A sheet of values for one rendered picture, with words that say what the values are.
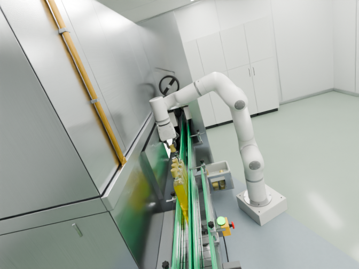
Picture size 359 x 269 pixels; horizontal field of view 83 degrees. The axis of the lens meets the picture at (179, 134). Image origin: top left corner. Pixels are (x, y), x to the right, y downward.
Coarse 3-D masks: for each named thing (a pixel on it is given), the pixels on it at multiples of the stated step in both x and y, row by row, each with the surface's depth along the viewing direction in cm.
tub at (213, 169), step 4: (212, 164) 172; (216, 164) 172; (220, 164) 172; (224, 164) 171; (208, 168) 173; (212, 168) 173; (216, 168) 173; (220, 168) 173; (224, 168) 172; (228, 168) 160; (208, 172) 174; (212, 172) 173; (216, 172) 171; (224, 172) 156; (208, 176) 158
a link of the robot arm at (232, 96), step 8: (216, 72) 108; (200, 80) 110; (208, 80) 107; (216, 80) 107; (224, 80) 107; (200, 88) 109; (208, 88) 109; (216, 88) 109; (224, 88) 107; (232, 88) 105; (224, 96) 107; (232, 96) 104; (240, 96) 103; (232, 104) 105; (240, 104) 103
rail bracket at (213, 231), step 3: (210, 222) 94; (210, 225) 92; (213, 225) 93; (210, 228) 94; (213, 228) 94; (222, 228) 95; (210, 231) 94; (213, 231) 94; (216, 231) 95; (219, 231) 95; (213, 234) 95; (216, 234) 95; (213, 237) 96; (216, 237) 97; (213, 240) 98; (216, 240) 97; (216, 243) 97; (219, 243) 97; (216, 246) 97
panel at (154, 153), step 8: (152, 128) 150; (152, 136) 137; (144, 144) 124; (152, 144) 132; (160, 144) 153; (144, 152) 114; (152, 152) 127; (160, 152) 147; (144, 160) 116; (152, 160) 123; (160, 160) 141; (168, 160) 165; (152, 168) 119; (160, 168) 136; (168, 168) 158; (152, 176) 120; (160, 176) 131; (160, 184) 126; (160, 192) 124
